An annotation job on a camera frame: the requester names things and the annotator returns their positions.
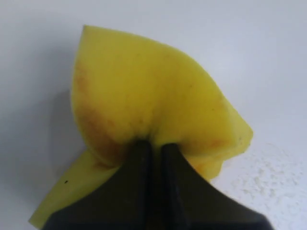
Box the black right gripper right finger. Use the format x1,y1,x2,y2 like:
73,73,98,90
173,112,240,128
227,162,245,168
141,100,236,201
153,143,273,230

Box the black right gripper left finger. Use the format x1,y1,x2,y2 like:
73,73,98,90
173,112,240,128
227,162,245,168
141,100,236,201
43,140,152,230

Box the yellow sponge block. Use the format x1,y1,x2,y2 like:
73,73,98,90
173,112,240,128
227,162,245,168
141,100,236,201
29,25,253,230

